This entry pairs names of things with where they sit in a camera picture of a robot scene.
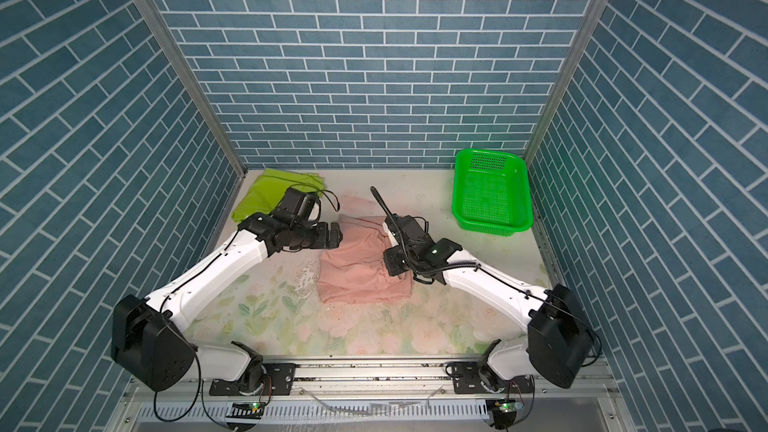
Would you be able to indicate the lime green shorts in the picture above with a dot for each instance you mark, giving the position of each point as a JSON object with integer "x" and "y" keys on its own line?
{"x": 269, "y": 188}

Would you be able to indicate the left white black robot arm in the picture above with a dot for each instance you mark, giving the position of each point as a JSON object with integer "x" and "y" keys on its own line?
{"x": 148, "y": 337}

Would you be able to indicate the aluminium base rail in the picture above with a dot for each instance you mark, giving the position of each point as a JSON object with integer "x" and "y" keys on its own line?
{"x": 381, "y": 377}

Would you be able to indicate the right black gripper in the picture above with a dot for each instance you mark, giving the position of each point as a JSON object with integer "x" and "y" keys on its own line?
{"x": 391, "y": 266}

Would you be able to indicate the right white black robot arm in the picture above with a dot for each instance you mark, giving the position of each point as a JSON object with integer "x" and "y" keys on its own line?
{"x": 558, "y": 337}

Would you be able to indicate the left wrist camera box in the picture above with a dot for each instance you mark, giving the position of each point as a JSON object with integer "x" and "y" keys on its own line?
{"x": 297, "y": 206}

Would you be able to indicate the aluminium corner post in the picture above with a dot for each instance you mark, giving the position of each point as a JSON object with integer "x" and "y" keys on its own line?
{"x": 581, "y": 39}
{"x": 172, "y": 51}

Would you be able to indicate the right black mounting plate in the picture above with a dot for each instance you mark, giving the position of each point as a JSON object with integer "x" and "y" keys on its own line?
{"x": 474, "y": 378}

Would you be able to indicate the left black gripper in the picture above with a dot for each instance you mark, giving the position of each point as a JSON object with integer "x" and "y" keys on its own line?
{"x": 323, "y": 240}

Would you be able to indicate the left aluminium corner post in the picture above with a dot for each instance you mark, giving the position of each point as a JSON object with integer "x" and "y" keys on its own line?
{"x": 172, "y": 51}

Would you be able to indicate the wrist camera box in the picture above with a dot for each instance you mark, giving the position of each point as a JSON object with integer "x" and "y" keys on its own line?
{"x": 297, "y": 206}
{"x": 407, "y": 230}

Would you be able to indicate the black mounting plate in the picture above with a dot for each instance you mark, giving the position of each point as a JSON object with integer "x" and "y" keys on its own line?
{"x": 474, "y": 378}
{"x": 270, "y": 379}

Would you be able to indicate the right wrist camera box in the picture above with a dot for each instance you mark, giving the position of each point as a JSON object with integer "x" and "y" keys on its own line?
{"x": 407, "y": 230}

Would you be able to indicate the right aluminium corner post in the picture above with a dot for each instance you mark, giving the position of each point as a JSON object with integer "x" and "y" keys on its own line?
{"x": 581, "y": 39}

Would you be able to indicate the pink shorts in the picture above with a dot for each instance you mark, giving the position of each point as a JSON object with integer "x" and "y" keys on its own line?
{"x": 355, "y": 272}

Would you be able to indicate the green plastic basket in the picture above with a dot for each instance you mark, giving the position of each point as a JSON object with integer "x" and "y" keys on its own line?
{"x": 492, "y": 193}

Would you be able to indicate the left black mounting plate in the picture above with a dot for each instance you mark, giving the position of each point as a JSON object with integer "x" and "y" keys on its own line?
{"x": 270, "y": 379}

